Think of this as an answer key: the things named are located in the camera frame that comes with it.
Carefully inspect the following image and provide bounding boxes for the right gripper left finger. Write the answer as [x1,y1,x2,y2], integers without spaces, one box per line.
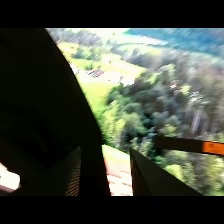
[36,145,83,197]

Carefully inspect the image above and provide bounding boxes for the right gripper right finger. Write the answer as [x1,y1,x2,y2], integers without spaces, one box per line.
[128,146,203,197]

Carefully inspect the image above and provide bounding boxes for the black pants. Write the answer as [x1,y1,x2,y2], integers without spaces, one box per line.
[0,28,112,197]

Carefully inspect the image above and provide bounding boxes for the black strip with orange tag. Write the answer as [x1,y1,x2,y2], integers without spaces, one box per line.
[154,134,224,157]

